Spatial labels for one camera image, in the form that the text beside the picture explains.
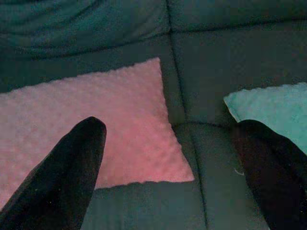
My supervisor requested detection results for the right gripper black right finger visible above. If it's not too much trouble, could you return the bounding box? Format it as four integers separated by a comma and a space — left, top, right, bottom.
231, 119, 307, 230

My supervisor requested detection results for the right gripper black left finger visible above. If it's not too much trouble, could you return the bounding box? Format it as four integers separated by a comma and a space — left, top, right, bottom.
0, 116, 107, 230

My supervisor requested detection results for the pink dotted pillow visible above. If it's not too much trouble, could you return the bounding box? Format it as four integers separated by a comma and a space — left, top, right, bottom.
0, 57, 195, 211

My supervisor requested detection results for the light teal dotted pillow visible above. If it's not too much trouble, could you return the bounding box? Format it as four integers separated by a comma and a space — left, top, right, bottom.
223, 82, 307, 156

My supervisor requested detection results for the dark green leather sofa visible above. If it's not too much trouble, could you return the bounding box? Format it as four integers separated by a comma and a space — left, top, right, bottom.
0, 0, 307, 230

